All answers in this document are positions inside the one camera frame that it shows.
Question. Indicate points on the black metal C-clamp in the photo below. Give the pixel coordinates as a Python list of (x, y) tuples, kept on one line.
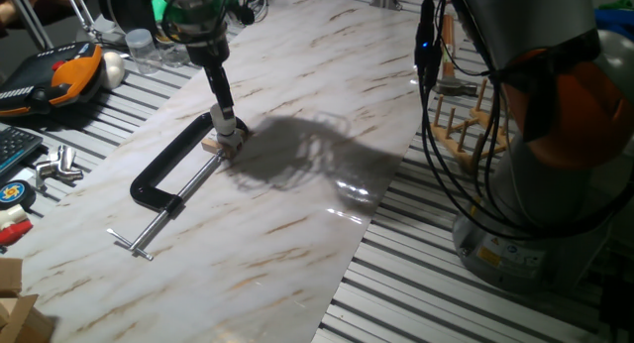
[(158, 174)]

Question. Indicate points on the marble pattern sheet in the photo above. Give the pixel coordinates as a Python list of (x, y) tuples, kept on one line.
[(277, 263)]

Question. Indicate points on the black orange teach pendant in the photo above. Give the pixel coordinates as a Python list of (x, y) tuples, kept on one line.
[(64, 75)]

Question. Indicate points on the silver metal pipe fitting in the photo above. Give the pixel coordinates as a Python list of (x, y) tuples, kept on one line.
[(57, 167)]

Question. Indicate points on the white red valve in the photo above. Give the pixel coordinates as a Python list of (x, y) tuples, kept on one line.
[(12, 226)]

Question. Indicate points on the glass jar gold lid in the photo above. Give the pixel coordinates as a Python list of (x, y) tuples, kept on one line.
[(173, 55)]

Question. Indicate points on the white egg-shaped object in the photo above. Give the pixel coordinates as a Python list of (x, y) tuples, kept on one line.
[(114, 69)]

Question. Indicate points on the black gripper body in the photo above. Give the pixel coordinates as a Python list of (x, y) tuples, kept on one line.
[(208, 53)]

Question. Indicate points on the wooden peg rack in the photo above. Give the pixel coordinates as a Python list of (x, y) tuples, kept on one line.
[(463, 149)]

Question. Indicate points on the black round spool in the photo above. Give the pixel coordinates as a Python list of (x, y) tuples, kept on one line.
[(126, 6)]

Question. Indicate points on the clear plastic jar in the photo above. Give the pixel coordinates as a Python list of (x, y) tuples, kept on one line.
[(142, 50)]

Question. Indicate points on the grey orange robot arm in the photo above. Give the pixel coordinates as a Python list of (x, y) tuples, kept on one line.
[(545, 194)]

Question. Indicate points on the black keyboard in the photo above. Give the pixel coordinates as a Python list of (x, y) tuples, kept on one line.
[(15, 147)]

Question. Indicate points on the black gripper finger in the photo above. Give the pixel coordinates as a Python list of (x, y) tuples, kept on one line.
[(225, 97), (213, 87)]

